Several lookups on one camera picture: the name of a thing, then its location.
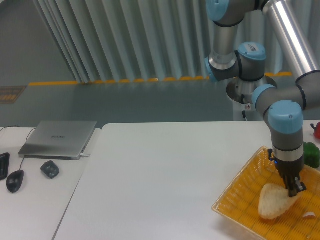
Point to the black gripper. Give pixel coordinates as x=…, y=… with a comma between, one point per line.
x=289, y=165

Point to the triangular white bread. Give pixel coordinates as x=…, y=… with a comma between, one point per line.
x=274, y=201

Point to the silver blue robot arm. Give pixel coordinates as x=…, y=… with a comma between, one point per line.
x=281, y=109

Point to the small bread crumb piece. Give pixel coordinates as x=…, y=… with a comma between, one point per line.
x=309, y=216

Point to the green bell pepper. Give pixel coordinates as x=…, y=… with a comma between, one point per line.
x=311, y=155

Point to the red bell pepper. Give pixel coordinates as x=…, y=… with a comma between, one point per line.
x=316, y=130

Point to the yellow woven basket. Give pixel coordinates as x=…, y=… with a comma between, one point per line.
x=240, y=200

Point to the silver closed laptop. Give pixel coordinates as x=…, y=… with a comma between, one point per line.
x=59, y=140

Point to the grey pleated curtain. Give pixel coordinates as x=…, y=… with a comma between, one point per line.
x=128, y=40

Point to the black earbuds case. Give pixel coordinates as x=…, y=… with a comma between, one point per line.
x=50, y=169

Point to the black computer mouse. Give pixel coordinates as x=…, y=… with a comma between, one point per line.
x=14, y=181

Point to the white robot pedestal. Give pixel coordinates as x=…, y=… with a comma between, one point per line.
x=243, y=106

